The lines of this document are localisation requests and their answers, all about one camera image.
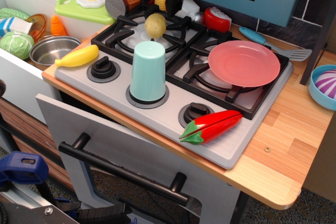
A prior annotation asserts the yellow toy potato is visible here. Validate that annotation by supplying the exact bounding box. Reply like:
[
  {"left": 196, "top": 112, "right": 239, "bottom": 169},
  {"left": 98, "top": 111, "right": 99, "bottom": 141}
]
[{"left": 144, "top": 13, "right": 166, "bottom": 39}]

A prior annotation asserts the pink plastic plate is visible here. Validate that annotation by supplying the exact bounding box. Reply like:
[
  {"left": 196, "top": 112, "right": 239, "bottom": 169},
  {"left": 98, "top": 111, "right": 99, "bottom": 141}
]
[{"left": 208, "top": 40, "right": 281, "bottom": 87}]

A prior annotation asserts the yellow toy corn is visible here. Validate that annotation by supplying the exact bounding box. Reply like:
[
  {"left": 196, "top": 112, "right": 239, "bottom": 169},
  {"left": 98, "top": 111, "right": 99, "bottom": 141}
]
[{"left": 154, "top": 0, "right": 167, "bottom": 12}]

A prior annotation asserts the white toy bottle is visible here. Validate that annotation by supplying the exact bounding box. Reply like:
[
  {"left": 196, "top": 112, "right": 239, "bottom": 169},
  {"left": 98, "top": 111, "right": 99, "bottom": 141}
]
[{"left": 175, "top": 0, "right": 204, "bottom": 25}]

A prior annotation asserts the toy soup can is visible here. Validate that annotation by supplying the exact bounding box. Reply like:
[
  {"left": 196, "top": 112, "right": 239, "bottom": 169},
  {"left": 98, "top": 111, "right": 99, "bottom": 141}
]
[{"left": 105, "top": 0, "right": 141, "bottom": 19}]

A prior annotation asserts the black left burner grate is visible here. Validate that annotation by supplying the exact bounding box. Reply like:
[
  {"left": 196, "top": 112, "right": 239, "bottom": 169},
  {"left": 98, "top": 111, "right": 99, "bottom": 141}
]
[{"left": 91, "top": 5, "right": 206, "bottom": 64}]

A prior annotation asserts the black burner grate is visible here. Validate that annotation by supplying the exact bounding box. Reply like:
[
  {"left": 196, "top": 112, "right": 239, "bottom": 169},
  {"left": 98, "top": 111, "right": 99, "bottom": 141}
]
[
  {"left": 166, "top": 29, "right": 289, "bottom": 120},
  {"left": 91, "top": 5, "right": 206, "bottom": 64}
]

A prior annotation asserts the red toy cheese wedge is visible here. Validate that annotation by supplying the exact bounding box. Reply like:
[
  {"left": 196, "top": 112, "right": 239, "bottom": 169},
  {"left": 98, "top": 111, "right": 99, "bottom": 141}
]
[{"left": 204, "top": 7, "right": 232, "bottom": 33}]

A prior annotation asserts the green plastic cutting board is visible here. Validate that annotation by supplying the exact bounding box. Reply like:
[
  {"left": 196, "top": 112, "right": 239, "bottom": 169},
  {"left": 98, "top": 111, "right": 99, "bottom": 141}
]
[{"left": 55, "top": 0, "right": 115, "bottom": 25}]

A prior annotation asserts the grey toy stove top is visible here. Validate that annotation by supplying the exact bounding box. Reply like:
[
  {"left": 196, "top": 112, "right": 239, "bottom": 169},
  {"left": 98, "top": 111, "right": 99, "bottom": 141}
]
[{"left": 54, "top": 24, "right": 294, "bottom": 170}]

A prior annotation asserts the black right burner grate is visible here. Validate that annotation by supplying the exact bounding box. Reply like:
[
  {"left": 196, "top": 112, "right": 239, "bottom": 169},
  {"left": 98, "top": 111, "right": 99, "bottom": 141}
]
[{"left": 166, "top": 29, "right": 289, "bottom": 120}]

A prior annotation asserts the mint green plastic cup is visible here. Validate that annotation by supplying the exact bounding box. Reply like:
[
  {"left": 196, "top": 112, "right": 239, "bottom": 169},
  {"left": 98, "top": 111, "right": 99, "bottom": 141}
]
[{"left": 130, "top": 41, "right": 166, "bottom": 104}]

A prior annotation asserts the yellow toy banana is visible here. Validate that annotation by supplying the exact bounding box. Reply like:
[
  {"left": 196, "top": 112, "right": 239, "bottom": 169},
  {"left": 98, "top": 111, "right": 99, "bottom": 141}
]
[{"left": 55, "top": 45, "right": 99, "bottom": 67}]

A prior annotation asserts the black left stove knob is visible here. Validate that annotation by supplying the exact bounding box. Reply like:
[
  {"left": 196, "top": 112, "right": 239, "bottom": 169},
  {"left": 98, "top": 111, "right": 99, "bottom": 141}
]
[{"left": 87, "top": 56, "right": 121, "bottom": 83}]

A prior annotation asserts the black stove knob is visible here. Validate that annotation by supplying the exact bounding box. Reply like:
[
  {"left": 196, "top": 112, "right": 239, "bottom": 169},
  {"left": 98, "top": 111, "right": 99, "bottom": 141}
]
[
  {"left": 178, "top": 102, "right": 214, "bottom": 127},
  {"left": 87, "top": 56, "right": 121, "bottom": 83}
]

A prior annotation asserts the orange toy carrot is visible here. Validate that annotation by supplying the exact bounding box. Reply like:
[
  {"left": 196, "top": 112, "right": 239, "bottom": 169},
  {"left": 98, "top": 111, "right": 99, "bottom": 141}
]
[{"left": 50, "top": 15, "right": 67, "bottom": 36}]

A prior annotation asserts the black right stove knob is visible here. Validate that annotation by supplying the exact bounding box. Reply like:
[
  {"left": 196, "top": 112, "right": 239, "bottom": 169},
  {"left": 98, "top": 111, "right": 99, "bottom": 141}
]
[{"left": 178, "top": 102, "right": 214, "bottom": 127}]

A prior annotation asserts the small steel pot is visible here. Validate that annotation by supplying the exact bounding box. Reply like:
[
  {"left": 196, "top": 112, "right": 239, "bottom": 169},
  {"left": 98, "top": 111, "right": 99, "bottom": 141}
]
[{"left": 29, "top": 35, "right": 81, "bottom": 70}]

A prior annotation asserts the orange transparent bowl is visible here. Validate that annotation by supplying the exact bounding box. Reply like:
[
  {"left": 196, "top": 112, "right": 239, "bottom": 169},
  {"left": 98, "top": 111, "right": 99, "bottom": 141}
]
[{"left": 26, "top": 14, "right": 47, "bottom": 43}]

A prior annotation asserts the red toy chili pepper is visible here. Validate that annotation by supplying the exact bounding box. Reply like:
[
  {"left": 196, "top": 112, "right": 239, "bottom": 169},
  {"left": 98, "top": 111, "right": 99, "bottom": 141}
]
[{"left": 179, "top": 110, "right": 243, "bottom": 145}]

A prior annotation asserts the toy milk carton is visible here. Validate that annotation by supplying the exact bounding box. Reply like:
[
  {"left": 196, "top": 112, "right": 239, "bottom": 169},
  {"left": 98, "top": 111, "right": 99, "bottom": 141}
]
[{"left": 0, "top": 17, "right": 33, "bottom": 38}]

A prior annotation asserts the green toy cabbage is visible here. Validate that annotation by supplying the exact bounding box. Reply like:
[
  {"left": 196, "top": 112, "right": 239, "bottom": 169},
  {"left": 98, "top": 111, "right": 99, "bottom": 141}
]
[{"left": 1, "top": 31, "right": 35, "bottom": 60}]

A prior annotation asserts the grey oven door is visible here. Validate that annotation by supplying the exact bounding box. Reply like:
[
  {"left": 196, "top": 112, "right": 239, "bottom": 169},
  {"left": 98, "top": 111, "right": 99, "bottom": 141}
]
[{"left": 36, "top": 94, "right": 245, "bottom": 223}]

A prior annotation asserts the purple toy onion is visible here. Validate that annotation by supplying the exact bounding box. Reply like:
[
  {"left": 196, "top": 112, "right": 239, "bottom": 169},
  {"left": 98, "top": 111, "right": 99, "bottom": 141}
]
[{"left": 315, "top": 69, "right": 335, "bottom": 99}]

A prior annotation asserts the blue plastic bowl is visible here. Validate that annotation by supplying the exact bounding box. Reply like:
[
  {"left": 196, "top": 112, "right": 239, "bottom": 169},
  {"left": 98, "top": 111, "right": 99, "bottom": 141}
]
[{"left": 309, "top": 65, "right": 335, "bottom": 111}]

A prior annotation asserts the blue clamp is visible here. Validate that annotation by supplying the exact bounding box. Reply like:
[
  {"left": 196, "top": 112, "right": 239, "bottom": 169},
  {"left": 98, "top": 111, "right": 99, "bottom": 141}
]
[{"left": 1, "top": 151, "right": 49, "bottom": 187}]

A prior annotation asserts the blue handled grey spatula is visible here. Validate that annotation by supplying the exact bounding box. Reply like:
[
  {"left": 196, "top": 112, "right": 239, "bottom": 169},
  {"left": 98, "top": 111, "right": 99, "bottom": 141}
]
[{"left": 238, "top": 27, "right": 312, "bottom": 62}]

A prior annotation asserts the black oven door handle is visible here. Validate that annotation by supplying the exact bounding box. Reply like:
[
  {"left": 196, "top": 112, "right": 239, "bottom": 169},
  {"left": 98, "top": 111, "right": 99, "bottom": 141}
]
[{"left": 58, "top": 133, "right": 191, "bottom": 207}]

